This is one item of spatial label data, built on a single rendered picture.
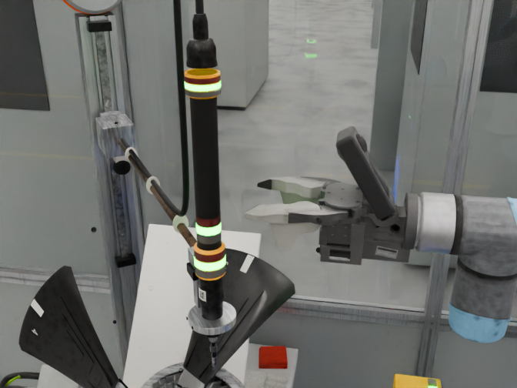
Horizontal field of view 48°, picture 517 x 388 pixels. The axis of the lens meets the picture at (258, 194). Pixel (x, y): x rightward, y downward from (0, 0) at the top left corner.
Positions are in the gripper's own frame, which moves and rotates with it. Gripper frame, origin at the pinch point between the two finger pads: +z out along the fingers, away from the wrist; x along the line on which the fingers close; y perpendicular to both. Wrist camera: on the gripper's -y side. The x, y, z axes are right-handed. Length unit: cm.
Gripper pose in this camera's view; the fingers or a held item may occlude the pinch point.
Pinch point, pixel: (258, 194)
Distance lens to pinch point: 74.8
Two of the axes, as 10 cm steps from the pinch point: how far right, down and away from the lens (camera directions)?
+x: 1.8, -4.1, 8.9
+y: 0.0, 9.1, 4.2
